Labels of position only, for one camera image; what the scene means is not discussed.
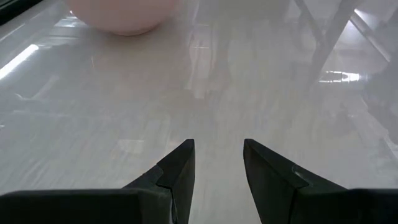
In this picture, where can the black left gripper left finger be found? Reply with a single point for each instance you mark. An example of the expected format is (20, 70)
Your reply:
(174, 186)

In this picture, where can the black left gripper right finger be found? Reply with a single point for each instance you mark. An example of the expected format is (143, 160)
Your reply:
(273, 193)

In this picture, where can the white glossy table sheet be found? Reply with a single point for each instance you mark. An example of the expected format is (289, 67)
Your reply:
(199, 99)

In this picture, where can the large salmon pink bowl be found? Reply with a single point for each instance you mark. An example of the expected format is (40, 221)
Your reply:
(124, 15)

